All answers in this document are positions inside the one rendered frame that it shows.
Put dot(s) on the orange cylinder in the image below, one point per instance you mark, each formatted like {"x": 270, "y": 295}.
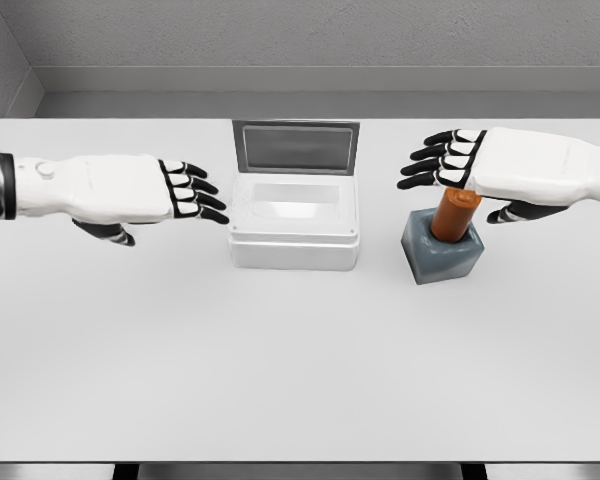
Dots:
{"x": 452, "y": 215}

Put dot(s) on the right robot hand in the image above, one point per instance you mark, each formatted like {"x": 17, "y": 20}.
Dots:
{"x": 520, "y": 167}

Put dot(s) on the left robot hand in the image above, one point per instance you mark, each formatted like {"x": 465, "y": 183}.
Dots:
{"x": 125, "y": 190}

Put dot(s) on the grey block holder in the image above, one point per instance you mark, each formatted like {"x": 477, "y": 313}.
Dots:
{"x": 442, "y": 257}

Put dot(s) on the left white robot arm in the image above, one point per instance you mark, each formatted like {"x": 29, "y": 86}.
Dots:
{"x": 30, "y": 187}

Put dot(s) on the white box with open lid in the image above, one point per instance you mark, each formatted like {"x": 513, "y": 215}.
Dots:
{"x": 294, "y": 210}

